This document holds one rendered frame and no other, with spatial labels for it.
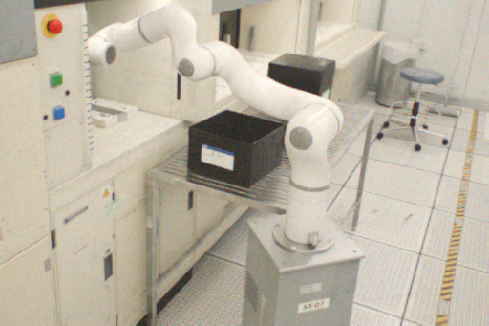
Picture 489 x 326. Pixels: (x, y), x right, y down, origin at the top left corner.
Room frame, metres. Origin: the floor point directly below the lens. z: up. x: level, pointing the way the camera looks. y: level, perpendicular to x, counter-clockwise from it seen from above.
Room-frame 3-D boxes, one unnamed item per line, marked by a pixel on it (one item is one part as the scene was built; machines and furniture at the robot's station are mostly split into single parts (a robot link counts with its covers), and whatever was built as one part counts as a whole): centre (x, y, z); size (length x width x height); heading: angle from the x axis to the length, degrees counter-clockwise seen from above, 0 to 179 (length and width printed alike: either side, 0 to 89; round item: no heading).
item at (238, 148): (1.89, 0.04, 0.85); 0.28 x 0.28 x 0.17; 62
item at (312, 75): (2.70, -0.26, 0.89); 0.29 x 0.29 x 0.25; 68
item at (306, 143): (1.38, -0.18, 1.07); 0.19 x 0.12 x 0.24; 155
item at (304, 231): (1.41, -0.19, 0.85); 0.19 x 0.19 x 0.18
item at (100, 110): (2.06, 0.61, 0.89); 0.22 x 0.21 x 0.04; 67
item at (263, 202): (2.27, -0.16, 0.38); 1.30 x 0.60 x 0.76; 157
